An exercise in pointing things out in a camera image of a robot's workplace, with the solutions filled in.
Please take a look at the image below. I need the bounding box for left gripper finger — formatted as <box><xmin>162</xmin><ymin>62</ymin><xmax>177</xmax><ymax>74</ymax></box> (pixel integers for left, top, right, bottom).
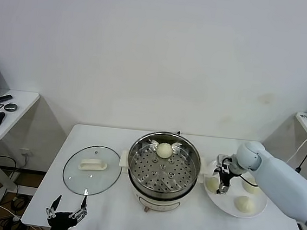
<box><xmin>69</xmin><ymin>194</ymin><xmax>90</xmax><ymax>221</ymax></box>
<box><xmin>45</xmin><ymin>194</ymin><xmax>62</xmax><ymax>219</ymax></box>

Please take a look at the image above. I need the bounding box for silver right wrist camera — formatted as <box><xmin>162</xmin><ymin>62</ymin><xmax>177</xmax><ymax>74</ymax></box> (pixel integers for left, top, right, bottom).
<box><xmin>215</xmin><ymin>153</ymin><xmax>232</xmax><ymax>169</ymax></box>

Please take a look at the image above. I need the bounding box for glass lid with cream handle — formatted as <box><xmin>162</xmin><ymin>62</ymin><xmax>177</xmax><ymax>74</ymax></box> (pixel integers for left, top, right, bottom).
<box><xmin>61</xmin><ymin>142</ymin><xmax>125</xmax><ymax>199</ymax></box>

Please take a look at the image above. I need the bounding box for black remote stick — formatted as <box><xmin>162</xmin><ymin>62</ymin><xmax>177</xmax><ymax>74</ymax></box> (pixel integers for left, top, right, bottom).
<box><xmin>0</xmin><ymin>93</ymin><xmax>13</xmax><ymax>106</ymax></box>

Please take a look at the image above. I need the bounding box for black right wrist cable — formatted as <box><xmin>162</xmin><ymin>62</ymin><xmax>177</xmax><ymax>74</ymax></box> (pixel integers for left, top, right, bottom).
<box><xmin>238</xmin><ymin>174</ymin><xmax>260</xmax><ymax>188</ymax></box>

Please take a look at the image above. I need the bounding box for white wall outlet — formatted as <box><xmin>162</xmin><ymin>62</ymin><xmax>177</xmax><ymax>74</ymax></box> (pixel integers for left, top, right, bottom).
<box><xmin>19</xmin><ymin>147</ymin><xmax>33</xmax><ymax>161</ymax></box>

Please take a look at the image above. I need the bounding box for white side table with laptop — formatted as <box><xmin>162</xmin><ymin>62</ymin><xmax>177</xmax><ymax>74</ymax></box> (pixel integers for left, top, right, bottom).
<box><xmin>0</xmin><ymin>88</ymin><xmax>41</xmax><ymax>209</ymax></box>

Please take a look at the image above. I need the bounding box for perforated steel steamer basket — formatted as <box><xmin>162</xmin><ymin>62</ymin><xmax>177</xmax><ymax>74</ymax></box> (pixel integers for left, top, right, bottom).
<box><xmin>125</xmin><ymin>129</ymin><xmax>204</xmax><ymax>198</ymax></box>

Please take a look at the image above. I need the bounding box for white round plate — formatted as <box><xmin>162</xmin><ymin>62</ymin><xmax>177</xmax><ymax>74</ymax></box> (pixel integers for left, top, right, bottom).
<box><xmin>201</xmin><ymin>156</ymin><xmax>272</xmax><ymax>220</ymax></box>

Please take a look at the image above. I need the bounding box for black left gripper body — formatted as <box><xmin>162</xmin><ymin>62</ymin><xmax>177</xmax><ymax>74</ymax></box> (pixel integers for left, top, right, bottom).
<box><xmin>46</xmin><ymin>210</ymin><xmax>78</xmax><ymax>230</ymax></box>

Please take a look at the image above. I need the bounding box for white steamed baozi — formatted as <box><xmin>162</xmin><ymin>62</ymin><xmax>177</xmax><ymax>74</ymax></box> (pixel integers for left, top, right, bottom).
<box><xmin>156</xmin><ymin>142</ymin><xmax>174</xmax><ymax>160</ymax></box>
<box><xmin>241</xmin><ymin>176</ymin><xmax>263</xmax><ymax>195</ymax></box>
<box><xmin>205</xmin><ymin>176</ymin><xmax>221</xmax><ymax>194</ymax></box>
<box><xmin>233</xmin><ymin>195</ymin><xmax>258</xmax><ymax>214</ymax></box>

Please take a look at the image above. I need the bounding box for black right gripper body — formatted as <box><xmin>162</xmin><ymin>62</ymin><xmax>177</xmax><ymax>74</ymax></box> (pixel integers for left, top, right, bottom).
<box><xmin>215</xmin><ymin>166</ymin><xmax>236</xmax><ymax>185</ymax></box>

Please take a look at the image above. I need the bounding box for round dark grey puck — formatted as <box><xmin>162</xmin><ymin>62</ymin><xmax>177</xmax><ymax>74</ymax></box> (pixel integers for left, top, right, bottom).
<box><xmin>3</xmin><ymin>102</ymin><xmax>18</xmax><ymax>112</ymax></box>

